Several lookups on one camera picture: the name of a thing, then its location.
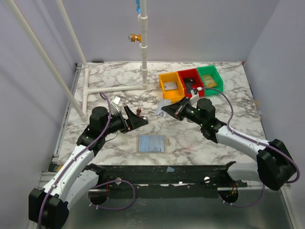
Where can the brown metal pipe fitting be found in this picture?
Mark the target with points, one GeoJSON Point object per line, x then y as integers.
{"type": "Point", "coordinates": [138, 113]}

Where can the white PVC pipe frame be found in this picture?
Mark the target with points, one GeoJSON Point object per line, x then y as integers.
{"type": "Point", "coordinates": [82, 110]}

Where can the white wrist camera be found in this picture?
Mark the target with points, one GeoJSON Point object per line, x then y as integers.
{"type": "Point", "coordinates": [195, 95]}
{"type": "Point", "coordinates": [115, 104]}

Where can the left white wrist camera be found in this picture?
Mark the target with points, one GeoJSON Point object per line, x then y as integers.
{"type": "Point", "coordinates": [115, 104]}

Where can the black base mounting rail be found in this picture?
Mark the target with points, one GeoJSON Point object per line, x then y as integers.
{"type": "Point", "coordinates": [118, 182]}

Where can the orange camera on pole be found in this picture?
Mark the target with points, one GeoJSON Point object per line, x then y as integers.
{"type": "Point", "coordinates": [135, 38]}

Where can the yellow plastic bin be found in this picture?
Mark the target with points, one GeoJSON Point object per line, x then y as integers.
{"type": "Point", "coordinates": [173, 95]}

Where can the black card in red bin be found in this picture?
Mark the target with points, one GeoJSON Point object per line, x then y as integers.
{"type": "Point", "coordinates": [189, 80]}

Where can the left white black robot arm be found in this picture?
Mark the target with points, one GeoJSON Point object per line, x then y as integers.
{"type": "Point", "coordinates": [50, 206]}

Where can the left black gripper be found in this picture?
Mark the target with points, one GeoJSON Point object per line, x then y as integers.
{"type": "Point", "coordinates": [126, 119]}

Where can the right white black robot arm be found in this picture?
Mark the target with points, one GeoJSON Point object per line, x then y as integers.
{"type": "Point", "coordinates": [273, 165]}

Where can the gold card in green bin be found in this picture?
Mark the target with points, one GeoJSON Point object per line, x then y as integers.
{"type": "Point", "coordinates": [209, 81]}

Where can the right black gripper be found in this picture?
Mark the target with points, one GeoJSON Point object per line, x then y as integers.
{"type": "Point", "coordinates": [182, 109]}

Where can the red plastic bin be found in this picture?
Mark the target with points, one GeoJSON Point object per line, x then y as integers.
{"type": "Point", "coordinates": [191, 73]}

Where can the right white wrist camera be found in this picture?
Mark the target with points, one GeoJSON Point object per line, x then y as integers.
{"type": "Point", "coordinates": [195, 95]}

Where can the beige card holder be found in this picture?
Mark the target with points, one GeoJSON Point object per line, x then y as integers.
{"type": "Point", "coordinates": [151, 144]}

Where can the white VIP card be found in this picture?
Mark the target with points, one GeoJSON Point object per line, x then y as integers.
{"type": "Point", "coordinates": [170, 86]}

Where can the green plastic bin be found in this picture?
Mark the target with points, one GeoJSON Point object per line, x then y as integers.
{"type": "Point", "coordinates": [211, 70]}

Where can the blue sticker on rail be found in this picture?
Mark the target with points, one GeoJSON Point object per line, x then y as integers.
{"type": "Point", "coordinates": [170, 169]}

